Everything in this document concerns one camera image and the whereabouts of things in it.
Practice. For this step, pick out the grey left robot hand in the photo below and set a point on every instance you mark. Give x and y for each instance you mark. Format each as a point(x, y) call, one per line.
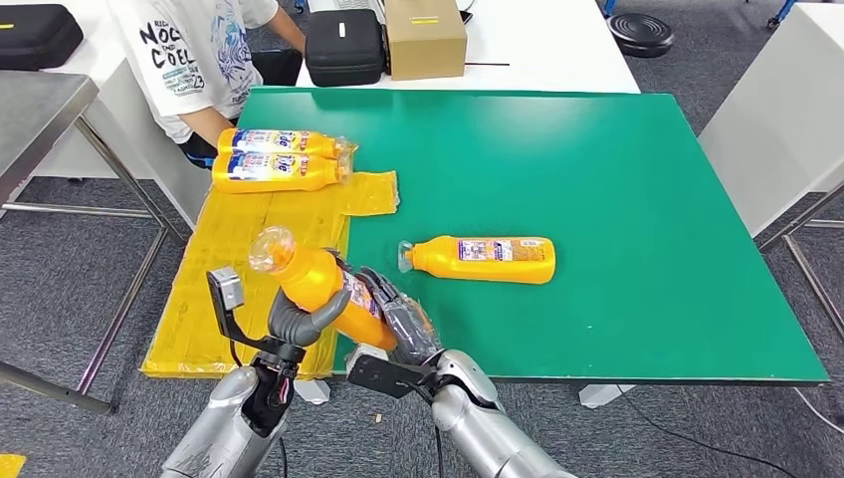
point(297, 326)

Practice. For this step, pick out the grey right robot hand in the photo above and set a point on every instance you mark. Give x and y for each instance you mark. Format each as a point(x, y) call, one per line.
point(412, 330)

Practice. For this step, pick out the orange detergent bottle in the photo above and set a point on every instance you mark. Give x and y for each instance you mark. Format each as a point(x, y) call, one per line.
point(316, 178)
point(435, 260)
point(316, 144)
point(316, 277)

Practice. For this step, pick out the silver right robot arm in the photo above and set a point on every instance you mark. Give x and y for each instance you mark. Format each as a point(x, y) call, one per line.
point(488, 429)

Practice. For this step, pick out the person's left forearm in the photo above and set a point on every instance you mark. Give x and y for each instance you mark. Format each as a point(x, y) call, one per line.
point(287, 29)

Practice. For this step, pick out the person's right forearm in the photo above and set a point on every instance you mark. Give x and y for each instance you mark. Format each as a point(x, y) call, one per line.
point(208, 125)

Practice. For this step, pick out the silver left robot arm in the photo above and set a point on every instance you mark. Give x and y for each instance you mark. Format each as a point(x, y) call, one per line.
point(224, 429)

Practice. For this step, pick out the white table foot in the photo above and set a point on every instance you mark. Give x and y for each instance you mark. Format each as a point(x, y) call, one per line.
point(600, 396)
point(312, 391)

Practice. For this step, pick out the yellow taped cardboard sheet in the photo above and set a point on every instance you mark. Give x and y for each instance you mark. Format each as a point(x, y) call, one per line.
point(211, 297)

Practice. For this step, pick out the black pen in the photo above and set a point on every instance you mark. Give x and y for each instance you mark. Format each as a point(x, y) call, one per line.
point(488, 64)

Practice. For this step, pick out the black carrying case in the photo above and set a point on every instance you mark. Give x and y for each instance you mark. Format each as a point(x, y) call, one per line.
point(344, 49)

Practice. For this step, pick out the person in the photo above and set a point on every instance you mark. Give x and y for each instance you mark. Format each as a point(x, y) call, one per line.
point(191, 59)

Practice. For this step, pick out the brown cardboard box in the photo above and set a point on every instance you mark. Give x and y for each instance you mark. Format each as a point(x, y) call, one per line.
point(426, 43)

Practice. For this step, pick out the yellow floor marker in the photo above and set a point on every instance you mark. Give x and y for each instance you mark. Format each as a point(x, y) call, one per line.
point(12, 465)

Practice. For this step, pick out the dark phone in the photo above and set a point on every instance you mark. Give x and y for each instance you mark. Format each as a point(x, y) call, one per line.
point(466, 17)

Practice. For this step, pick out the silver laptop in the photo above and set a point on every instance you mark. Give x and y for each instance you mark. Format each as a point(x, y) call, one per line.
point(346, 4)

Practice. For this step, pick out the grey metal table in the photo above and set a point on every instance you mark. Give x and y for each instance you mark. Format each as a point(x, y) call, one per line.
point(33, 119)

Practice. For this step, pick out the black round disc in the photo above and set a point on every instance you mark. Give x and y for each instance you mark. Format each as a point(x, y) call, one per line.
point(639, 36)

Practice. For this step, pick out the black bag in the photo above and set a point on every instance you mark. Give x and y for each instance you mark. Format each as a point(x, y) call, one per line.
point(36, 38)

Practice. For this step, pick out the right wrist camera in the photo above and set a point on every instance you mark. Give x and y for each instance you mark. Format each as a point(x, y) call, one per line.
point(382, 376)

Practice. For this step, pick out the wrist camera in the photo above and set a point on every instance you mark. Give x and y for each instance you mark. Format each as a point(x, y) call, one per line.
point(382, 376)
point(227, 290)

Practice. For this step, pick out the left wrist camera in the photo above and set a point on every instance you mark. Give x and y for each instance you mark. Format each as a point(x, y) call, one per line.
point(227, 290)

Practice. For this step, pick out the blue wheeled frame leg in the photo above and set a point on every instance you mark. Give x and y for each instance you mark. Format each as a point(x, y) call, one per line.
point(784, 12)
point(610, 6)

